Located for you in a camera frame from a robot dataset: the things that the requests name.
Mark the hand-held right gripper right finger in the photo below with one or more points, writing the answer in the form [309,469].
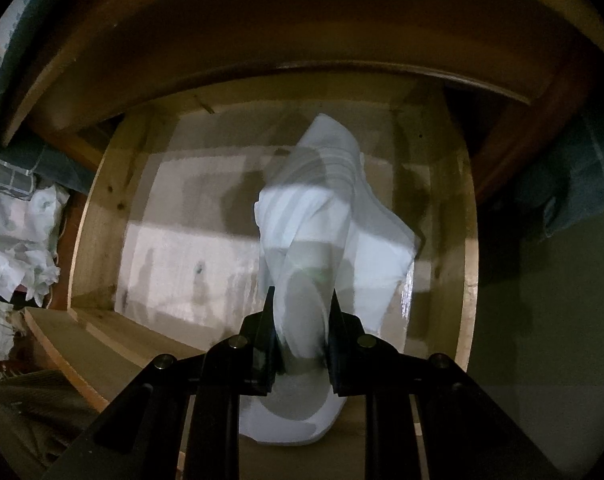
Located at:
[338,360]

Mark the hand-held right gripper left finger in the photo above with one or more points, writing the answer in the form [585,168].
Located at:
[267,350]

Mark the white underwear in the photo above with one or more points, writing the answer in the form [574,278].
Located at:
[302,220]

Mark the wooden drawer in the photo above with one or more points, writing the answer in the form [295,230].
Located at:
[102,240]

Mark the white drawer liner paper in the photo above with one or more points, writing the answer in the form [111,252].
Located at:
[182,260]

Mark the grey green seat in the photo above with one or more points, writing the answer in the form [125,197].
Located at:
[542,335]

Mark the olive ribbed cloth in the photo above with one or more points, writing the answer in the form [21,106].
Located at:
[27,410]

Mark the white plastic bag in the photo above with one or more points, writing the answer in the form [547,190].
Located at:
[22,230]

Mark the blue cloth cover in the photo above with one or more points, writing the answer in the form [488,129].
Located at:
[572,175]

